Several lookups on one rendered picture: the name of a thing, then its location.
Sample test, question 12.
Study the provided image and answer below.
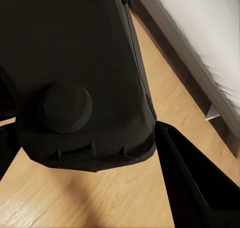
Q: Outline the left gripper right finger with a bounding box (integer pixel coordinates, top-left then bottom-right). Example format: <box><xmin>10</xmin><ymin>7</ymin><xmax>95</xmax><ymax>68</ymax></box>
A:
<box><xmin>155</xmin><ymin>121</ymin><xmax>240</xmax><ymax>228</ymax></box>

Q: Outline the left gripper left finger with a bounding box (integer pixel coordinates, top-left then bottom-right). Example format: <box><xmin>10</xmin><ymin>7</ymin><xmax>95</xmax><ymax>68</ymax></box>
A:
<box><xmin>0</xmin><ymin>122</ymin><xmax>21</xmax><ymax>181</ymax></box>

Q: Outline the digital camera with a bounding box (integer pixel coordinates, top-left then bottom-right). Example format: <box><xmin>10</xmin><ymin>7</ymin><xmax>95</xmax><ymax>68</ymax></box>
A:
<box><xmin>0</xmin><ymin>0</ymin><xmax>157</xmax><ymax>173</ymax></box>

